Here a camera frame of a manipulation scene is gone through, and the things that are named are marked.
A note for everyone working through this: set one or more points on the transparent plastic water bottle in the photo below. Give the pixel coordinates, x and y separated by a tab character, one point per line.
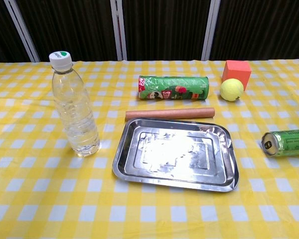
74	119

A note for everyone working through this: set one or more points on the rectangular metal tray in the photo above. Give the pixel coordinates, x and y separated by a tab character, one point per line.
174	154

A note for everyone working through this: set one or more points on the green chips tube can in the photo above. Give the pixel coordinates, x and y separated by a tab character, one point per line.
179	85

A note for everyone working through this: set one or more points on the yellow tennis ball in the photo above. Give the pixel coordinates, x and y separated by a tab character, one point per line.
231	90

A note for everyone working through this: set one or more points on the brown wooden rolling stick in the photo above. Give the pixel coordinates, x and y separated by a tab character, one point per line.
169	114

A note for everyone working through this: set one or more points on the green drink can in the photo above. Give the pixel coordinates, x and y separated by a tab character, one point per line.
289	143

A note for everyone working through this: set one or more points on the yellow white checkered tablecloth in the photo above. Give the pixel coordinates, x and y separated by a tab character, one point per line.
64	199

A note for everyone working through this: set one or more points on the orange foam cube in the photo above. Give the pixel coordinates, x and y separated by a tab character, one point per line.
235	69

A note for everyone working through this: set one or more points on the white metal frame post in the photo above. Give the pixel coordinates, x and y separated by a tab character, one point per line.
210	30
22	30
118	30

